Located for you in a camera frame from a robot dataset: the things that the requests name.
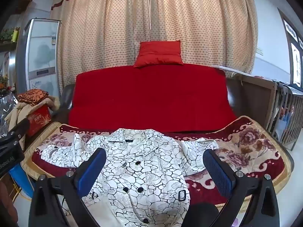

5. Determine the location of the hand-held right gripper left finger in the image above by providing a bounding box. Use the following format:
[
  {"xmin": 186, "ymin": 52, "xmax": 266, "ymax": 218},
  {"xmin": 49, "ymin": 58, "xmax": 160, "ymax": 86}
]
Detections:
[{"xmin": 28, "ymin": 148, "xmax": 107, "ymax": 227}]

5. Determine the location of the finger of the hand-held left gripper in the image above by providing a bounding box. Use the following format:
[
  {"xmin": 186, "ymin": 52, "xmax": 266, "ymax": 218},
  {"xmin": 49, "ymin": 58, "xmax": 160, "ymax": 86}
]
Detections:
[{"xmin": 8, "ymin": 118, "xmax": 30, "ymax": 138}]

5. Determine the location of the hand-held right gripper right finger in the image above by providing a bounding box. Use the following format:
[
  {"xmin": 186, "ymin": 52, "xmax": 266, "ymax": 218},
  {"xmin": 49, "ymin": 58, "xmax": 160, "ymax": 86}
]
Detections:
[{"xmin": 203, "ymin": 149, "xmax": 281, "ymax": 227}]

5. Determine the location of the white black-veined coat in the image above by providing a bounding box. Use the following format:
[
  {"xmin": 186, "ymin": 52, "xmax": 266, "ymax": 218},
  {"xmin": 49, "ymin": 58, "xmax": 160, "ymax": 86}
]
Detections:
[{"xmin": 40, "ymin": 128, "xmax": 219, "ymax": 227}]

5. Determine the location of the red gift box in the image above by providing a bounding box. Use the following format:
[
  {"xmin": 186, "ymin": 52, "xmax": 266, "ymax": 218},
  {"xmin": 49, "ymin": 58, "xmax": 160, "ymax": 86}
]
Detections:
[{"xmin": 26, "ymin": 105, "xmax": 52, "ymax": 137}]

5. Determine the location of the silver foil bag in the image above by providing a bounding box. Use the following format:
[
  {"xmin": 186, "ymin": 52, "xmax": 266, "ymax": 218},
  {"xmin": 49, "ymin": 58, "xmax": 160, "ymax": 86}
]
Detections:
[{"xmin": 0, "ymin": 92, "xmax": 19, "ymax": 135}]

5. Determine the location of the orange patterned cloth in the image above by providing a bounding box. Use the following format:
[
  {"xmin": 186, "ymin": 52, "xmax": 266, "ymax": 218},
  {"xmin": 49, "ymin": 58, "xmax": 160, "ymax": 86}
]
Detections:
[{"xmin": 18, "ymin": 89, "xmax": 49, "ymax": 106}]

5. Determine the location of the floral blanket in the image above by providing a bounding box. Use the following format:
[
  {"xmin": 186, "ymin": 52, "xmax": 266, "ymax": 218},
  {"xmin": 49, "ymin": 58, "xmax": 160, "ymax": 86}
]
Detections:
[{"xmin": 20, "ymin": 116, "xmax": 295, "ymax": 208}]

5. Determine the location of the dark cloth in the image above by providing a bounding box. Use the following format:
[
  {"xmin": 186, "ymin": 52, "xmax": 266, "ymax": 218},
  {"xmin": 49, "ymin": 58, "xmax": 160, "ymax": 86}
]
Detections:
[{"xmin": 187, "ymin": 203, "xmax": 220, "ymax": 227}]

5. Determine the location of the dark brown sofa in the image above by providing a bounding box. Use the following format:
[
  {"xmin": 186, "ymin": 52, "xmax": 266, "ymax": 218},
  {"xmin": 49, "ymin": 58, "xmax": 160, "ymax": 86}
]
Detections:
[{"xmin": 24, "ymin": 70, "xmax": 239, "ymax": 152}]

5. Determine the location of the silver refrigerator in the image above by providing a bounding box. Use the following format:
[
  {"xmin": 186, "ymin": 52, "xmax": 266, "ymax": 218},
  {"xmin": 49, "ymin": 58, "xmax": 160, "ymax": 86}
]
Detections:
[{"xmin": 15, "ymin": 18, "xmax": 61, "ymax": 97}]

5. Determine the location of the wooden crib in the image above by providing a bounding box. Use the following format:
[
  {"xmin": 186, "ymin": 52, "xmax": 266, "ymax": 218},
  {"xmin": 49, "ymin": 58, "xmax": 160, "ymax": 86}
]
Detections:
[{"xmin": 225, "ymin": 72, "xmax": 303, "ymax": 150}]

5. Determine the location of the red sofa cover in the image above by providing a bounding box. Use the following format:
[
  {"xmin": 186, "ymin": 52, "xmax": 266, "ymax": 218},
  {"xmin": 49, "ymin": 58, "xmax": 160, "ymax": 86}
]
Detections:
[{"xmin": 68, "ymin": 63, "xmax": 238, "ymax": 133}]

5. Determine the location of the white board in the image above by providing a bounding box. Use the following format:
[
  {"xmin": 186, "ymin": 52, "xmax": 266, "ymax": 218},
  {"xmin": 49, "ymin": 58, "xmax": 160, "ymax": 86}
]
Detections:
[{"xmin": 211, "ymin": 64, "xmax": 254, "ymax": 76}]

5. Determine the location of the red pillow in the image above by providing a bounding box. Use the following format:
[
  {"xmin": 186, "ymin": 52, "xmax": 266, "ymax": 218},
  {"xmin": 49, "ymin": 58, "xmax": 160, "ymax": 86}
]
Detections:
[{"xmin": 133, "ymin": 40, "xmax": 184, "ymax": 68}]

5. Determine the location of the beige dotted curtain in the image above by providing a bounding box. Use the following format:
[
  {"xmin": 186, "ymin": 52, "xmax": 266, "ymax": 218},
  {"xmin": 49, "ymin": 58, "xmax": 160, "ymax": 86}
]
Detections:
[{"xmin": 50, "ymin": 0, "xmax": 258, "ymax": 95}]

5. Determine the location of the dark framed window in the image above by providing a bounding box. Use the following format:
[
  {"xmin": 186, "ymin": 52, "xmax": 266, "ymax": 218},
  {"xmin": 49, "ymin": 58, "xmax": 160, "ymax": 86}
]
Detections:
[{"xmin": 277, "ymin": 8, "xmax": 303, "ymax": 88}]

